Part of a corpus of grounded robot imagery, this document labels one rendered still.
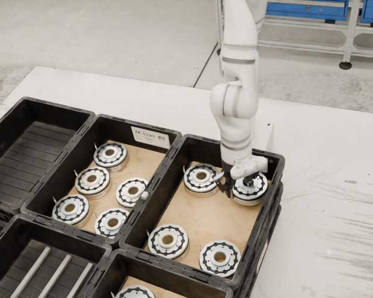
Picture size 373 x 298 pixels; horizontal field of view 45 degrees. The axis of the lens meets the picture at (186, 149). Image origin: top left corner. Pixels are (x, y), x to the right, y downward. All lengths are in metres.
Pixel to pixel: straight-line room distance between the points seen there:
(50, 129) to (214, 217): 0.68
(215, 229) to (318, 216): 0.34
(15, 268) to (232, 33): 0.81
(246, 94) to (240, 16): 0.15
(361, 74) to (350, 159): 1.56
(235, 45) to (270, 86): 1.99
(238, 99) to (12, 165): 0.84
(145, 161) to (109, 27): 2.47
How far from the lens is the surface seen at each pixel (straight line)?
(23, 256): 1.28
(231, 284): 1.00
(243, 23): 0.92
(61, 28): 3.90
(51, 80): 2.05
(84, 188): 1.31
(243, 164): 1.04
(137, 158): 1.38
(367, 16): 2.90
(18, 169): 1.50
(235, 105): 0.94
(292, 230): 1.34
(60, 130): 1.57
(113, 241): 1.09
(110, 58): 3.37
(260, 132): 1.47
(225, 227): 1.19
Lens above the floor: 1.82
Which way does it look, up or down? 46 degrees down
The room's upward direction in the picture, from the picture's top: 10 degrees counter-clockwise
